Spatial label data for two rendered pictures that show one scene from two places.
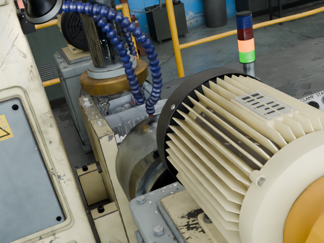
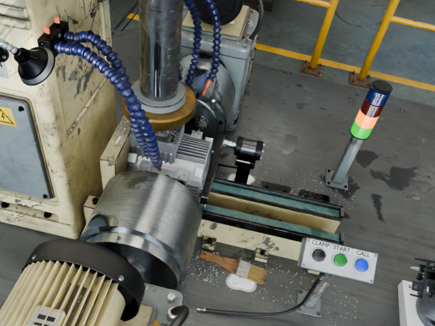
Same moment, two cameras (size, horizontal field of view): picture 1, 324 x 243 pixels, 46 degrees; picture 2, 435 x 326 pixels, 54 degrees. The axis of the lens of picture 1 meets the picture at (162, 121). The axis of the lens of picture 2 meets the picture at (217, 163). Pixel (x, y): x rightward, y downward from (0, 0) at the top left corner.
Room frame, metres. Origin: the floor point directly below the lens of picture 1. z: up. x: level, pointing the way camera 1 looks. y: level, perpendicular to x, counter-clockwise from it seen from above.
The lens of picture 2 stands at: (0.26, -0.34, 1.89)
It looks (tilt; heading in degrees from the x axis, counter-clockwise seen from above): 46 degrees down; 20
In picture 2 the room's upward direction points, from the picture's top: 10 degrees clockwise
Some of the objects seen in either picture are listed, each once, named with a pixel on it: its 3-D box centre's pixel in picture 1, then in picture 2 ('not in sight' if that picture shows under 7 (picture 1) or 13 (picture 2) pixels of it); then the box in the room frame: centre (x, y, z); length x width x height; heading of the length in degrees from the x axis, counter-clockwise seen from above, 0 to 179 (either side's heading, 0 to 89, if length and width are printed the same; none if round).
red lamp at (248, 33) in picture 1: (245, 32); (372, 105); (1.41, -0.38, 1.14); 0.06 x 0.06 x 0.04
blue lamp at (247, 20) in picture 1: (244, 20); (378, 94); (1.41, -0.38, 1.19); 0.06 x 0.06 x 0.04
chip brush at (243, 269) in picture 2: not in sight; (233, 265); (0.90, -0.20, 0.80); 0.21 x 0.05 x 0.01; 98
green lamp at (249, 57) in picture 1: (247, 55); (362, 128); (1.41, -0.38, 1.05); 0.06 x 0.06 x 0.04
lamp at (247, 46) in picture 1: (246, 44); (367, 117); (1.41, -0.38, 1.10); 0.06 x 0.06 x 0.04
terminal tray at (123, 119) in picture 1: (124, 115); (157, 137); (0.96, 0.10, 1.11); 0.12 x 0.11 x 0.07; 106
